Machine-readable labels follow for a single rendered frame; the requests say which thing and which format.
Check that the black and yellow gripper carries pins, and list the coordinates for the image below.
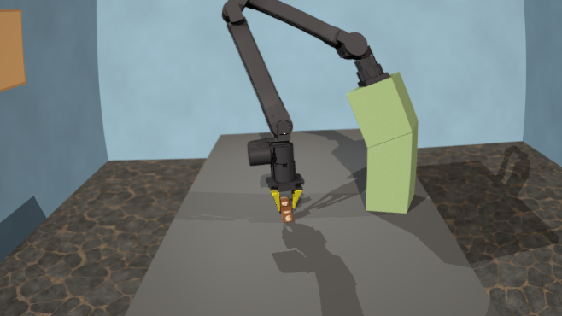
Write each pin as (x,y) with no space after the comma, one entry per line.
(285,180)

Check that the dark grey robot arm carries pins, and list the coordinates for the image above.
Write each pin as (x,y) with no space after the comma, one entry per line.
(351,46)

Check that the brown cube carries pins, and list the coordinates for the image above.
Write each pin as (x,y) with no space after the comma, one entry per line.
(287,216)
(284,201)

